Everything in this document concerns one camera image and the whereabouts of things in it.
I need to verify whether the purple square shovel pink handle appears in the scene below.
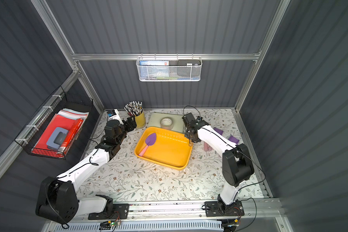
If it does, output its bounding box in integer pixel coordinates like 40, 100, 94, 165
228, 135, 240, 144

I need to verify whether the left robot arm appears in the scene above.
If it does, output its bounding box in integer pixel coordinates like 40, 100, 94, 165
35, 117, 137, 229

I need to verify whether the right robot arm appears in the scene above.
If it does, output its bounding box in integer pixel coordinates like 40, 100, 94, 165
182, 113, 254, 206

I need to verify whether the yellow plastic storage tray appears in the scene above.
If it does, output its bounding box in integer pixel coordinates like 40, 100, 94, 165
134, 127, 193, 170

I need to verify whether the blue white box in basket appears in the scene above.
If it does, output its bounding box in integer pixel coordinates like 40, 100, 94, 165
137, 61, 170, 80

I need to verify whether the yellow pencil cup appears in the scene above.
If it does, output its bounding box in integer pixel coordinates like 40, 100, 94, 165
134, 111, 146, 129

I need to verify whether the bundle of pencils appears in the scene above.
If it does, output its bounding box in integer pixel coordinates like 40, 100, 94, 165
124, 101, 143, 117

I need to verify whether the light green mat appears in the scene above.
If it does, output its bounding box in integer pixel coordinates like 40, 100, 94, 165
148, 113, 185, 133

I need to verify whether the roll of clear tape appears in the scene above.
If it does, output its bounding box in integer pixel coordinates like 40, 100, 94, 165
160, 117, 174, 130

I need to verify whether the red booklet package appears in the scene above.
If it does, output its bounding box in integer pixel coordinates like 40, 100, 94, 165
58, 119, 84, 155

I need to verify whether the grey hole punch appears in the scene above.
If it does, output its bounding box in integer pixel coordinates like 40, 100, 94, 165
46, 127, 69, 150

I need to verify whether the black device in basket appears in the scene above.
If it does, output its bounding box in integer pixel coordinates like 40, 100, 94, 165
177, 60, 202, 79

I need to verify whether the red folder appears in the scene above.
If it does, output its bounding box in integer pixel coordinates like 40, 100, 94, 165
26, 108, 89, 159

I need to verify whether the small circuit board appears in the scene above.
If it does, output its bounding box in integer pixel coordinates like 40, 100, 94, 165
99, 220, 120, 232

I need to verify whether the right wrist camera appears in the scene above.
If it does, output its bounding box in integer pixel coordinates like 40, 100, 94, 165
182, 113, 195, 125

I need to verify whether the black wire side basket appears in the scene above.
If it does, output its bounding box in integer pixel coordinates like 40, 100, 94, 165
15, 91, 93, 160

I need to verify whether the white wire wall basket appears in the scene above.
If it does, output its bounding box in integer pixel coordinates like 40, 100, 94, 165
136, 57, 203, 82

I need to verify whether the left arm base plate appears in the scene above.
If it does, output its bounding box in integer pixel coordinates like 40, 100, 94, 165
88, 204, 130, 220

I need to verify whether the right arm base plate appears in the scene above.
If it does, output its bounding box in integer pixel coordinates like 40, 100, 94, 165
202, 201, 245, 218

